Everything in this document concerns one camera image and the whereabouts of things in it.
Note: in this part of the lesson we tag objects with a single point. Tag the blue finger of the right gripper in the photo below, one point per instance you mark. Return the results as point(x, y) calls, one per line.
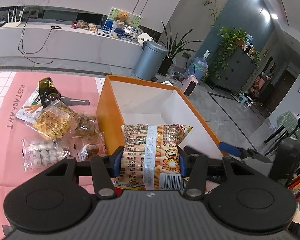
point(242, 153)

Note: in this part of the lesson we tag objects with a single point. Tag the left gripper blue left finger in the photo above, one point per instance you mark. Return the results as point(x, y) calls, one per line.
point(107, 166)

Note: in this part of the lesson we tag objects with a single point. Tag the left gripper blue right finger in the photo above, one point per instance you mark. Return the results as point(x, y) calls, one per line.
point(187, 159)

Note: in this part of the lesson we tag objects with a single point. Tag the small brown cake packet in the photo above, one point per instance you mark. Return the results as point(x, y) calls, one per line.
point(88, 147)

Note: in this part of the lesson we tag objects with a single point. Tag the red snack bag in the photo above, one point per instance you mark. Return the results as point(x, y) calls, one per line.
point(118, 191)

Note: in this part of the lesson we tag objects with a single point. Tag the striped breadstick snack bag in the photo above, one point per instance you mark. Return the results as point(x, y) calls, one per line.
point(150, 159)

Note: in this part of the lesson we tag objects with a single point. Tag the clear bag yellow waffles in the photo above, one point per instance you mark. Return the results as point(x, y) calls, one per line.
point(55, 121)

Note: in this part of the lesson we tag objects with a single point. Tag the clear bag white balls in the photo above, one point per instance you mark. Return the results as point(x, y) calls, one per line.
point(40, 153)

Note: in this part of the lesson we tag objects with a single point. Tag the clear bag brown cookies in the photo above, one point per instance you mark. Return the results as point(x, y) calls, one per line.
point(87, 126)

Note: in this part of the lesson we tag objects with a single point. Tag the orange cardboard box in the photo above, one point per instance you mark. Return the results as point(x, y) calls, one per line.
point(128, 101)

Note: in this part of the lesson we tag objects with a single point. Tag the pink space heater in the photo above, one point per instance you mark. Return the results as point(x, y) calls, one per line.
point(189, 85)

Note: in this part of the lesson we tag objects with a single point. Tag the dark grey drawer cabinet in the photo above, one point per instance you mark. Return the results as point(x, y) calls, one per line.
point(240, 68)

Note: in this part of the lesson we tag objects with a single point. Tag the dark green snack packet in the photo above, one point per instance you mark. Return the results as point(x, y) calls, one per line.
point(47, 92)

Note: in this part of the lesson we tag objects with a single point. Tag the white carrot-stick snack packet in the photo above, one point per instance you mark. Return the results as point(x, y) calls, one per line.
point(31, 109)

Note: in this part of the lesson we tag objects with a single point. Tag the blue water jug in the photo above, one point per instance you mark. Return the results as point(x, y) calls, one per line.
point(198, 66)

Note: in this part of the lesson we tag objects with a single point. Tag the trailing green ivy plant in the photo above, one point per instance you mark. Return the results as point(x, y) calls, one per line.
point(231, 39)

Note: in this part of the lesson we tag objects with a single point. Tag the grey pedal trash bin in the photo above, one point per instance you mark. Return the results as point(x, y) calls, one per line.
point(150, 60)

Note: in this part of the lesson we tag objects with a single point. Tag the long-leaf potted plant right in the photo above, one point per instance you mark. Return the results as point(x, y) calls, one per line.
point(174, 46)

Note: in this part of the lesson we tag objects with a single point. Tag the grey marble tv console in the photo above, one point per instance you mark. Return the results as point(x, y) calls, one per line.
point(41, 43)

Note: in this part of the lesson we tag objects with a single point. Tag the snack pile on console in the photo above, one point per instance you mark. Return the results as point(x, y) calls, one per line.
point(84, 25)

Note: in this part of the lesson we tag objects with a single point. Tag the green calendar card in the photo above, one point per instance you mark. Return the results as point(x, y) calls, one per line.
point(110, 24)

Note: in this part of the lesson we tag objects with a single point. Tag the brown teddy bear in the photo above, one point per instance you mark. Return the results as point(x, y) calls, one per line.
point(122, 17)

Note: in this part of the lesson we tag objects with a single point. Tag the white wifi router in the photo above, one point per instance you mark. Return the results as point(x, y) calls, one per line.
point(14, 18)

